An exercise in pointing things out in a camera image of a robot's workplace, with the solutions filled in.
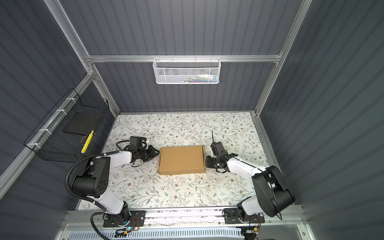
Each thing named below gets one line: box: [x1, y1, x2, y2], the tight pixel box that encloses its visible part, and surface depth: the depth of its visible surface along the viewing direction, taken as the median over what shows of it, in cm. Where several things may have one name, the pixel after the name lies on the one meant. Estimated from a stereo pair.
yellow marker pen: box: [81, 129, 95, 154], surface depth 72 cm
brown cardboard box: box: [158, 145, 206, 175], surface depth 92 cm
